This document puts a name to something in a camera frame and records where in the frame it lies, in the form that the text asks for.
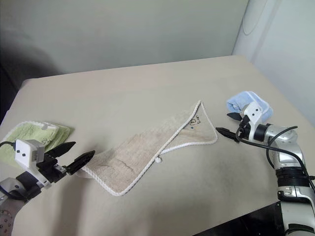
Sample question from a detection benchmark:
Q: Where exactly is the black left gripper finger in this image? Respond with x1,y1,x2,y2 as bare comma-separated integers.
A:
65,150,96,176
45,141,77,161

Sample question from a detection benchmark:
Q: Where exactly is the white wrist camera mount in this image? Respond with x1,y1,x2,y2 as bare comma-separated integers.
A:
242,101,263,142
14,139,53,190

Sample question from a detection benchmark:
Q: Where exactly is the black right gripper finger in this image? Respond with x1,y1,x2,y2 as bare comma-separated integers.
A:
226,112,244,122
215,126,238,142

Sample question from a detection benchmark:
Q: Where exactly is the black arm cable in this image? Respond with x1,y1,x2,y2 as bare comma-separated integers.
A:
0,141,17,151
235,125,315,195

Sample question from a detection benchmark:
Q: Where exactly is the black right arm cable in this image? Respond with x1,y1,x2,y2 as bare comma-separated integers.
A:
235,125,315,195

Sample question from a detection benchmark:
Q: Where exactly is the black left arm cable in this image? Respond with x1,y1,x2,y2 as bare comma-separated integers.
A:
0,141,17,151

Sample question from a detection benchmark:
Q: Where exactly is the blue folded towel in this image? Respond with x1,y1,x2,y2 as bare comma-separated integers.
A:
226,90,275,123

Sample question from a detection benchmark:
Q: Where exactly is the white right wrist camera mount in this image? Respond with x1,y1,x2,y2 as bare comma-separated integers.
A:
242,101,263,142

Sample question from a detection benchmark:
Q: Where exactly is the beige towel with white trim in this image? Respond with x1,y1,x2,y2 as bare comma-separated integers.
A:
74,99,219,197

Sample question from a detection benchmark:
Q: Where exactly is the green folded towel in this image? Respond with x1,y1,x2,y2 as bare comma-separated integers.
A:
0,120,76,171

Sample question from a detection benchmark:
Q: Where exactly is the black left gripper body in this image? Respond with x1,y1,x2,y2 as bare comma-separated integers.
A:
36,153,68,184

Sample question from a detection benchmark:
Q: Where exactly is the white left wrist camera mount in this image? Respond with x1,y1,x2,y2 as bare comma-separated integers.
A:
14,139,53,190

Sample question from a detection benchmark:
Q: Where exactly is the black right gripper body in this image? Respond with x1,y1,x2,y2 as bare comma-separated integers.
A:
236,115,251,143

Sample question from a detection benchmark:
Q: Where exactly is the thin wall cable loop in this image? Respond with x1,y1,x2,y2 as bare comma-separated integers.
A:
242,0,264,36

